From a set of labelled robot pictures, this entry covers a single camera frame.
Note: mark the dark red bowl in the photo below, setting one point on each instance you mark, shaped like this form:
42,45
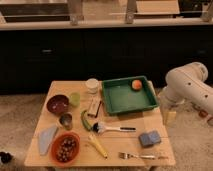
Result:
58,104

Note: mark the blue sponge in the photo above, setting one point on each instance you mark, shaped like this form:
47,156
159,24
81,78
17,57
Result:
149,138

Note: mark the wooden block with black strip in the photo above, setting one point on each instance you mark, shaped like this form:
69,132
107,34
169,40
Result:
94,107

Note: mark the orange bowl with grapes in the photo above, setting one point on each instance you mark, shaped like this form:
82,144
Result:
64,149

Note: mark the light green cup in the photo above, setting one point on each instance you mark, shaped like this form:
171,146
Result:
74,99

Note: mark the white cup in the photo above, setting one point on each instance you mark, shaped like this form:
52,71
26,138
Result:
92,85

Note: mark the green plastic tray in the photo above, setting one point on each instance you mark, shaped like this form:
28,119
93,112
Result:
119,97

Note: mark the grey folded cloth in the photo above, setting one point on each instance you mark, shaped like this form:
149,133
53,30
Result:
45,138

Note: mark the silver fork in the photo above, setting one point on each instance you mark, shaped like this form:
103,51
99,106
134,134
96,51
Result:
127,156

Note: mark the small metal cup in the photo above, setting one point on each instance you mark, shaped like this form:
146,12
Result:
66,121

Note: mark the green cucumber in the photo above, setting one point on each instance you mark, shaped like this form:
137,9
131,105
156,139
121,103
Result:
84,121

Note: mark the orange peach fruit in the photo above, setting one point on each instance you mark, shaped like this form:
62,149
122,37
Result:
136,85

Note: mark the wooden table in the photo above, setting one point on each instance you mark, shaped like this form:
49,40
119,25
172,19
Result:
114,148

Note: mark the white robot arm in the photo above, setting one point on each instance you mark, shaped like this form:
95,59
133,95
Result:
187,83

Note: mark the black object on floor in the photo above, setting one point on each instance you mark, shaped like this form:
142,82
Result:
5,157

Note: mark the yellow peeler tool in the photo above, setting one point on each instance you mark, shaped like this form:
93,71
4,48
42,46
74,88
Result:
95,142

